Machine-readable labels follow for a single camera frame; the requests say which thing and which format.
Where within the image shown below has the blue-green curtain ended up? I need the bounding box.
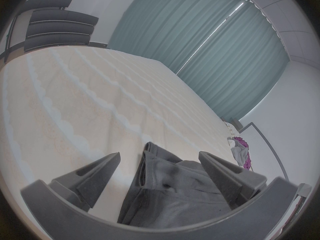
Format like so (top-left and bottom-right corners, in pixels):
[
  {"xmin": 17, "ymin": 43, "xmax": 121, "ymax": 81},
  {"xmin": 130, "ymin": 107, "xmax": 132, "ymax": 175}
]
[{"xmin": 107, "ymin": 0, "xmax": 290, "ymax": 122}]

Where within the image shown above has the purple garment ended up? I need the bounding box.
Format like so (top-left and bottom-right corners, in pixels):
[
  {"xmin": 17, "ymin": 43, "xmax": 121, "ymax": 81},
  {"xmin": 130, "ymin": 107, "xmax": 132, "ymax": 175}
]
[{"xmin": 232, "ymin": 136, "xmax": 252, "ymax": 170}]

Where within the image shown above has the pale grey garment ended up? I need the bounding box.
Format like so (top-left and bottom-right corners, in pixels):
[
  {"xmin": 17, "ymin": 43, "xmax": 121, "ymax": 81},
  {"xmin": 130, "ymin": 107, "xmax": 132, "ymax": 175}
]
[{"xmin": 230, "ymin": 144, "xmax": 249, "ymax": 166}]

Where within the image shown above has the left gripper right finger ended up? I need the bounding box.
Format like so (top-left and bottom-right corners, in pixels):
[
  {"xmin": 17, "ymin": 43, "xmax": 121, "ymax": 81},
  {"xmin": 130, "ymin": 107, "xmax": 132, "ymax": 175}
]
[{"xmin": 198, "ymin": 151, "xmax": 267, "ymax": 211}]

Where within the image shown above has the dark grey garment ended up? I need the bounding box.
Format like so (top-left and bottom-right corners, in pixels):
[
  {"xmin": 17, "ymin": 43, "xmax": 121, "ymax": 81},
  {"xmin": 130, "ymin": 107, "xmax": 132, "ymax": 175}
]
[{"xmin": 117, "ymin": 141, "xmax": 233, "ymax": 227}]

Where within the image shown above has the dark bedside table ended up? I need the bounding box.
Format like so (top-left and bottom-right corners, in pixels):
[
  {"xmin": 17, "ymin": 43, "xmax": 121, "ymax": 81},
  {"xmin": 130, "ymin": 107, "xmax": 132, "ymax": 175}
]
[{"xmin": 230, "ymin": 118, "xmax": 243, "ymax": 132}]

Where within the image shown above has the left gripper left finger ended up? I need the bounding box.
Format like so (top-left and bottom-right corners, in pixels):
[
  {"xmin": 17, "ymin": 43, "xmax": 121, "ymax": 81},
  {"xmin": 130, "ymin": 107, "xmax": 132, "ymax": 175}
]
[{"xmin": 51, "ymin": 152, "xmax": 121, "ymax": 212}]

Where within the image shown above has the white printed pillow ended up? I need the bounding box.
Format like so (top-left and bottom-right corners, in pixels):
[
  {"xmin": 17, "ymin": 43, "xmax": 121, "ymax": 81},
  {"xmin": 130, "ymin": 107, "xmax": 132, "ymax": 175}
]
[{"xmin": 223, "ymin": 121, "xmax": 238, "ymax": 137}]

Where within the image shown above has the bed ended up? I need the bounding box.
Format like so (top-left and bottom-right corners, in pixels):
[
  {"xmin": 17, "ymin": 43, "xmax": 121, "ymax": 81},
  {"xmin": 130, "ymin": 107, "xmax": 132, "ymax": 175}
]
[{"xmin": 0, "ymin": 45, "xmax": 288, "ymax": 222}]

